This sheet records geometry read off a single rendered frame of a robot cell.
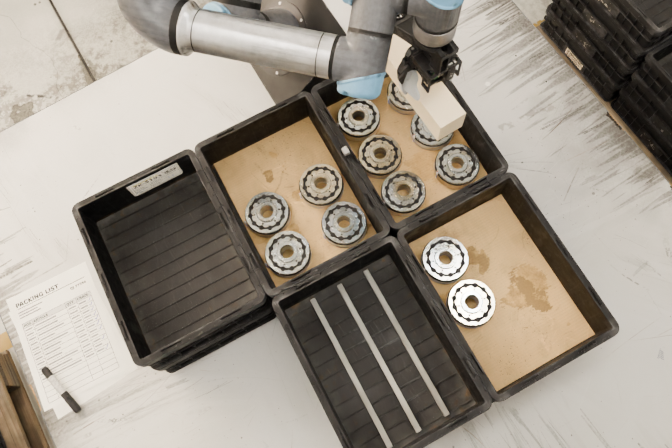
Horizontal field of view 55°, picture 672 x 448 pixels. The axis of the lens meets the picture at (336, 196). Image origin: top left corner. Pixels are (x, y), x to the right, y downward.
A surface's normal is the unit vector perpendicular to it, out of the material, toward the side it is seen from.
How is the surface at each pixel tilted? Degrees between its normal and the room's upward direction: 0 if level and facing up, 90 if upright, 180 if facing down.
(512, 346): 0
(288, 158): 0
